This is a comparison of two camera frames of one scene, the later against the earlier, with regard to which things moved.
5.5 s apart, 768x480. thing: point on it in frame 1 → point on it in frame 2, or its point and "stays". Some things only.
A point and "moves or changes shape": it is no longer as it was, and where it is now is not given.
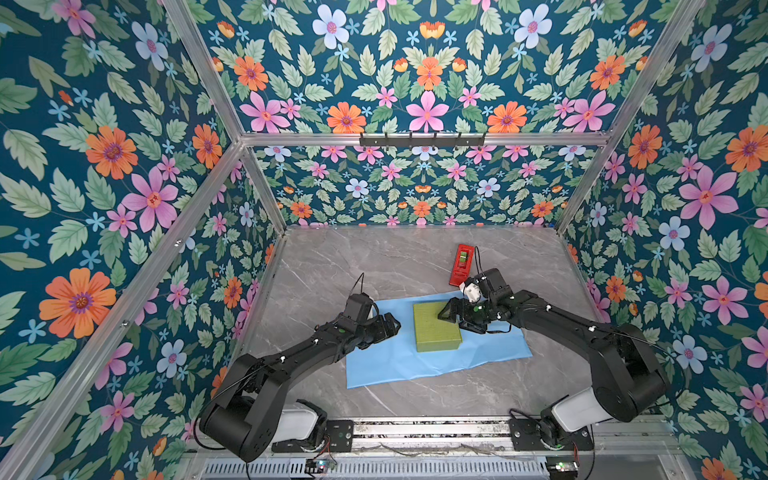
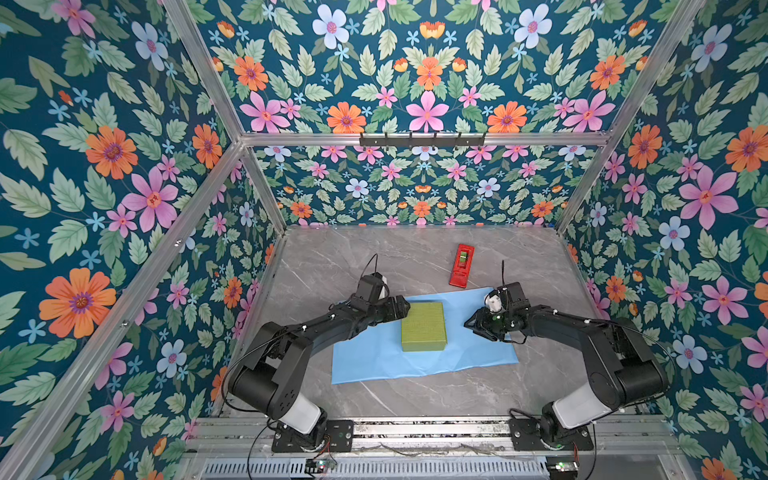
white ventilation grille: (381, 469) stays
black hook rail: (422, 142) stays
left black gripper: (383, 331) → (392, 313)
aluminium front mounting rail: (496, 436) stays
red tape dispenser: (462, 265) stays
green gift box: (433, 334) moves or changes shape
